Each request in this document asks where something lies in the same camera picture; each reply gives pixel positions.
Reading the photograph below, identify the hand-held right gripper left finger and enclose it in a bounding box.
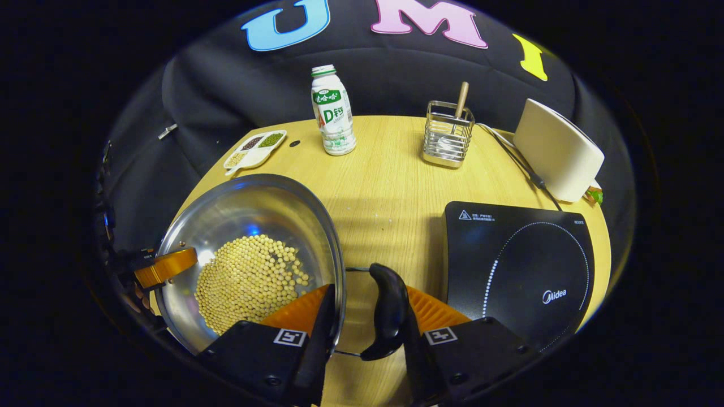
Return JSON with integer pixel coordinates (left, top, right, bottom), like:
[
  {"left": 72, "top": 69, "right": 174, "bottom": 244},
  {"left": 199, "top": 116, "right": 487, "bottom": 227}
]
[{"left": 197, "top": 284, "right": 337, "bottom": 406}]

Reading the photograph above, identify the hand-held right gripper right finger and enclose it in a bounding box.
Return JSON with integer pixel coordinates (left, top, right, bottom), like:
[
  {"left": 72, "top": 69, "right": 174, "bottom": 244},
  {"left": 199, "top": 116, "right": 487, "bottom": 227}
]
[{"left": 403, "top": 285, "right": 524, "bottom": 406}]

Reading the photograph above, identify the stainless steel pot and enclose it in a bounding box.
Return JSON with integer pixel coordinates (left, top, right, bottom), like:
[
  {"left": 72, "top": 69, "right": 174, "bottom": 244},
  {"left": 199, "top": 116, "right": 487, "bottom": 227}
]
[{"left": 154, "top": 174, "right": 409, "bottom": 361}]

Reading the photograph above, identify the black induction cooktop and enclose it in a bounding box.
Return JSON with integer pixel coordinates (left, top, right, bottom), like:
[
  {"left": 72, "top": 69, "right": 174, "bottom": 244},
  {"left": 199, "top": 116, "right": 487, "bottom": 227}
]
[{"left": 442, "top": 201, "right": 596, "bottom": 354}]

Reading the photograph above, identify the pile of soybeans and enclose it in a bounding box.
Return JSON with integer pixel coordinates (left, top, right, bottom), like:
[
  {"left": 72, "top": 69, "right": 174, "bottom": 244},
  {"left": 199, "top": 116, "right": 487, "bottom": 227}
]
[{"left": 195, "top": 234, "right": 311, "bottom": 335}]

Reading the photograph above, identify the white divided bean dish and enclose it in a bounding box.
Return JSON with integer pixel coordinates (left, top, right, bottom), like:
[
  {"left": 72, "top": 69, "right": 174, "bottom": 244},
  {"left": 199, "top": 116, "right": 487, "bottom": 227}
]
[{"left": 223, "top": 130, "right": 287, "bottom": 176}]

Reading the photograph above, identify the white drink bottle green label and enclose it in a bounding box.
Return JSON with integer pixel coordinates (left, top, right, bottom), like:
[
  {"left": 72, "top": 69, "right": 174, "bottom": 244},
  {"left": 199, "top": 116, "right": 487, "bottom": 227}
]
[{"left": 311, "top": 64, "right": 357, "bottom": 156}]

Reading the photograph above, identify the white toaster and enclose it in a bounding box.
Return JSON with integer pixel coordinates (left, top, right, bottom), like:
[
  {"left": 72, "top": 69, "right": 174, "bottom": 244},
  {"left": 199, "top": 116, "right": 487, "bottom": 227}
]
[{"left": 513, "top": 98, "right": 605, "bottom": 203}]

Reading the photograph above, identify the black backdrop cloth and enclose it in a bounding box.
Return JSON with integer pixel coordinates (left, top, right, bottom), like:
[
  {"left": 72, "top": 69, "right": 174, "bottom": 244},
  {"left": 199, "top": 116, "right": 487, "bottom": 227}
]
[{"left": 96, "top": 0, "right": 634, "bottom": 266}]

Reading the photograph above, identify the metal wire utensil holder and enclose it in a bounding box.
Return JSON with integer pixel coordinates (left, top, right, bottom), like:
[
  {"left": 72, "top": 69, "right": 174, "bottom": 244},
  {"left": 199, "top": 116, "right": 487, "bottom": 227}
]
[{"left": 423, "top": 101, "right": 476, "bottom": 168}]

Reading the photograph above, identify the black power cable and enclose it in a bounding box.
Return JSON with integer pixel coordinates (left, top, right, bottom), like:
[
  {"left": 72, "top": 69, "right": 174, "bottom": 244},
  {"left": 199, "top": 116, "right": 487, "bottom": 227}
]
[{"left": 491, "top": 131, "right": 563, "bottom": 211}]

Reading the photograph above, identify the white power cable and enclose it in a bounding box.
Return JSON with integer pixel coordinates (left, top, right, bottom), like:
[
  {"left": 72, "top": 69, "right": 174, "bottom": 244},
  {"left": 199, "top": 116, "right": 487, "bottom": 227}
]
[{"left": 477, "top": 123, "right": 518, "bottom": 149}]

